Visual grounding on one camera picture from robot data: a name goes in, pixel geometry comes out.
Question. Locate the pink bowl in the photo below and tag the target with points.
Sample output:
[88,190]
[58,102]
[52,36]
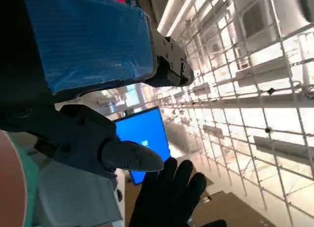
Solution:
[9,187]

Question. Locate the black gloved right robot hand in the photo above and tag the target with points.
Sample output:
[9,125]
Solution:
[164,200]

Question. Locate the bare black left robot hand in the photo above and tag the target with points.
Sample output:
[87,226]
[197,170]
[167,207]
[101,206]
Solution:
[73,52]

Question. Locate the blue monitor screen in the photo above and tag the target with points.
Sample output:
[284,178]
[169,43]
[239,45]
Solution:
[147,128]

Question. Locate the green cutting mat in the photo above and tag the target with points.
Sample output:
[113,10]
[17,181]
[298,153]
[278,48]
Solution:
[32,187]

